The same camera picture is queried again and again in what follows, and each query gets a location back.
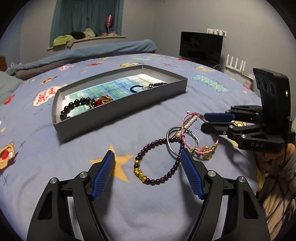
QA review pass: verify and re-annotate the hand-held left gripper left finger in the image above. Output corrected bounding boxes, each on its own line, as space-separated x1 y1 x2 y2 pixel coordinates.
26 150 115 241

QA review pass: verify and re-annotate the white router with antennas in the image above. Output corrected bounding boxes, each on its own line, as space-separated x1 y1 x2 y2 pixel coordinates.
225 54 255 79

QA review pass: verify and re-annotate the plaid pajama clothing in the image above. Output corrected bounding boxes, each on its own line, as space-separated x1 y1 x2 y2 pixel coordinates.
255 142 296 241

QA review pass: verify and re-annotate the white pearl bracelet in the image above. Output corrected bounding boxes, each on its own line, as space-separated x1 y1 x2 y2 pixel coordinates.
174 116 197 138

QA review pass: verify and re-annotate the black television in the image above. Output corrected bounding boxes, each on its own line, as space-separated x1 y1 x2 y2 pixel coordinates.
179 31 224 67

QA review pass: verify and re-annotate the silver bangle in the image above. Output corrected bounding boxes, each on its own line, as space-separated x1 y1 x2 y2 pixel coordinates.
167 126 200 155

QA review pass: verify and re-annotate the pink cord charm bracelet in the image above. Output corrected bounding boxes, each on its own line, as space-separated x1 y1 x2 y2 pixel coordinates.
190 112 220 161

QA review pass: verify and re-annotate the green cloth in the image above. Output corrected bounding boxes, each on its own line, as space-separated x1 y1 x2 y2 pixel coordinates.
53 35 73 46

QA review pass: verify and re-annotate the person's right hand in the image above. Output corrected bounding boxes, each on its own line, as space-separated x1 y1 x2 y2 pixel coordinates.
255 151 282 173

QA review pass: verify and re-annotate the window sill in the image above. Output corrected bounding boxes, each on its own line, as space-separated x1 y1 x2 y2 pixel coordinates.
47 35 127 51

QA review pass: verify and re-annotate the black bead bracelet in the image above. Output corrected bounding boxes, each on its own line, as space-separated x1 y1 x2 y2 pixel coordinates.
60 97 93 121

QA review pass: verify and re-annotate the grey-blue pillow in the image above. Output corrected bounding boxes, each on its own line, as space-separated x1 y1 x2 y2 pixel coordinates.
0 71 23 106

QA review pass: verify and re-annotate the cartoon printed bed sheet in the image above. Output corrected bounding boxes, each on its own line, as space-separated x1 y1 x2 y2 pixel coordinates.
0 53 296 241

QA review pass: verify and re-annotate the red bead bracelet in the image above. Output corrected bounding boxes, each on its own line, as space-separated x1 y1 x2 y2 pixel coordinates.
89 97 103 109

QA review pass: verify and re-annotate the blue duvet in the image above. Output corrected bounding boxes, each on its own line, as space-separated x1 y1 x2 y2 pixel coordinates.
5 39 158 75

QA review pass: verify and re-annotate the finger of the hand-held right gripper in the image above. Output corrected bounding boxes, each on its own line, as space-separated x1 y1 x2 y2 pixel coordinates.
205 105 264 123
201 120 264 142

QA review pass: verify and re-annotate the purple bead bracelet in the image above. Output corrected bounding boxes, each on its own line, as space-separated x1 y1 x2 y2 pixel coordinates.
133 137 186 185

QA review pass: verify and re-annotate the grey blanket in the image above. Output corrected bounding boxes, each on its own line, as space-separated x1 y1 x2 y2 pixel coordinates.
14 67 47 80

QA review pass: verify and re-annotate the dark blue bead bracelet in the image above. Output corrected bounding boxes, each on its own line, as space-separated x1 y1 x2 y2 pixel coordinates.
144 82 167 90

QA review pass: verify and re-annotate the pink balloon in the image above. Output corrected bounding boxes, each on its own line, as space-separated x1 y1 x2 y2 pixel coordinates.
105 14 114 34

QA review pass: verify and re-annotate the grey cardboard box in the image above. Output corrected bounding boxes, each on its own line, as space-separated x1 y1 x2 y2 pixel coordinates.
51 65 188 143

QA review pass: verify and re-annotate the blue printed paper sheet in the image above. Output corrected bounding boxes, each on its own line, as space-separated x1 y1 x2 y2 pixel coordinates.
63 74 168 116

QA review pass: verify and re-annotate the teal curtain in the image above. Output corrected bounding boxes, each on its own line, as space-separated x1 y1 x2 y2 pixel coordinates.
50 0 125 47

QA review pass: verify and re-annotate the pink braided cord bracelet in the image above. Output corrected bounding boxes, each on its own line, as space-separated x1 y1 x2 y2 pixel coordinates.
181 111 199 151

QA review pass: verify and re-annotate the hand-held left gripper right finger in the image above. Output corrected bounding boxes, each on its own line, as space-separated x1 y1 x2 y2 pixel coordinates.
180 148 271 241

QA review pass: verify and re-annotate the white wall hook rack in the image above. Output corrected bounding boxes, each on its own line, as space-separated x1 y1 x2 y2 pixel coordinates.
206 28 228 38

